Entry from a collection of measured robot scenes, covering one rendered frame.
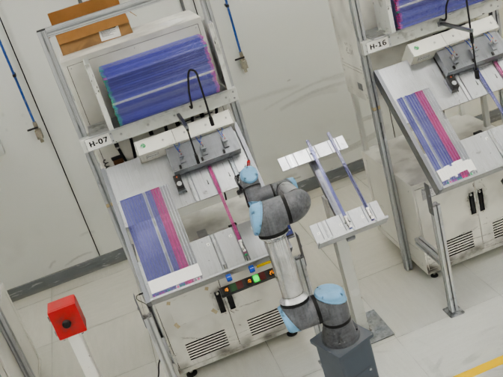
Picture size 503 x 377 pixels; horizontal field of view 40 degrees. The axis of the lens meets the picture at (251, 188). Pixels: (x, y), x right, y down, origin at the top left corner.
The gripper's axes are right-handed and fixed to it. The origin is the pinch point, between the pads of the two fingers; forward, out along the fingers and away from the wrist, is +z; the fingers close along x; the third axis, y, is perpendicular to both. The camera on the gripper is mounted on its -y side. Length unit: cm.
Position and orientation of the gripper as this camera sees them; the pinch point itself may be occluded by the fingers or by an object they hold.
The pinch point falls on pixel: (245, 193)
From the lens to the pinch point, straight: 328.3
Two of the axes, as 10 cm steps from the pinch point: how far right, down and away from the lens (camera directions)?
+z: -0.8, 1.8, 9.8
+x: -9.3, 3.4, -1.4
